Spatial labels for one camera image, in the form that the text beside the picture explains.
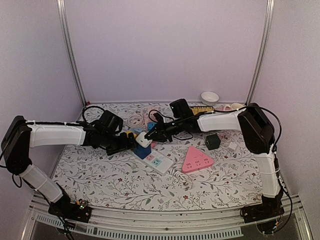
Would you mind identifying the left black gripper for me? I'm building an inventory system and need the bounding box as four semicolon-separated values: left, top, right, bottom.
101;132;139;156

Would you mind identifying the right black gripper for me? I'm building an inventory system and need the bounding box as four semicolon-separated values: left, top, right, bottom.
145;117;185;143

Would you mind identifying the small pink adapter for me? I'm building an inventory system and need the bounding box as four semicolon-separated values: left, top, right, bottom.
150;141;157;148

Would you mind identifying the white cube plug adapter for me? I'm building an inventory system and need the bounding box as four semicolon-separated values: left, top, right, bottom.
135;131;152;148

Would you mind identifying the yellow cube socket adapter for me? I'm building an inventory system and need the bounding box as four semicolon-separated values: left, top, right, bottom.
125;130;138;138

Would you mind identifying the blue cube socket adapter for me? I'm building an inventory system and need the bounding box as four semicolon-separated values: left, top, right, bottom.
133;144;152;160

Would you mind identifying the white multicolour power strip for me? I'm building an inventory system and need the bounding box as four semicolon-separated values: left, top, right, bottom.
133;150;174;176

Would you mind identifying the pink triangular power strip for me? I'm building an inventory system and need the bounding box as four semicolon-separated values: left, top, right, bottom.
181;146;214;174

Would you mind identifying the dark green cube adapter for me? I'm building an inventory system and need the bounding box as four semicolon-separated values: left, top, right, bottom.
205;134;221;150

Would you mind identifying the small white charger plug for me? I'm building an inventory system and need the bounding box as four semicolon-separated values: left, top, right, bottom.
228;142;238;151

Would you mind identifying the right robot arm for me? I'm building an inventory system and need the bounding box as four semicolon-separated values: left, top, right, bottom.
145;98;284;218

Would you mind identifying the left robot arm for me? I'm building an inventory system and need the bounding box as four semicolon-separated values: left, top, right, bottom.
0;110;137;217

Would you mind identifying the light blue cube socket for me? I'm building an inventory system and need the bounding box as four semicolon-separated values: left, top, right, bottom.
147;122;157;131

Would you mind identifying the pink cube socket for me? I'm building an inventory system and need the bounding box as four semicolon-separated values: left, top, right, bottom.
146;107;160;115

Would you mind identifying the woven bamboo tray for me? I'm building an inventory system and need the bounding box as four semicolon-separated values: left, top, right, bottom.
190;106;214;116

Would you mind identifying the white bowl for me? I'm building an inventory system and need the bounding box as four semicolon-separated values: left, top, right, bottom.
200;91;220;106

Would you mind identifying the cream mug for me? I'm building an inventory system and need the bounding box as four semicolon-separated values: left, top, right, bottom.
223;103;245;111

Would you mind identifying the white coiled cable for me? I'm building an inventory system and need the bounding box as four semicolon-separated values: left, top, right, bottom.
127;112;149;128

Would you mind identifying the white power strip cable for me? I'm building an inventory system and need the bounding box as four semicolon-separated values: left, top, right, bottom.
169;166;195;191

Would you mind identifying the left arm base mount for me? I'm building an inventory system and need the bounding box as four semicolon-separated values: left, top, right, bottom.
48;196;93;223

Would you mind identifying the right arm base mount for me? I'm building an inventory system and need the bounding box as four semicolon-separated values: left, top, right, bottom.
240;202;285;235

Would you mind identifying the left aluminium frame post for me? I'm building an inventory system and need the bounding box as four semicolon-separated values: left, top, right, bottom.
56;0;87;106

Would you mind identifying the aluminium frame post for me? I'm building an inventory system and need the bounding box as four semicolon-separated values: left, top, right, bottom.
245;0;275;105
56;0;87;106

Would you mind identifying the right aluminium frame post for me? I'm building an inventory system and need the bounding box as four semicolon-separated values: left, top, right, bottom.
245;0;275;105

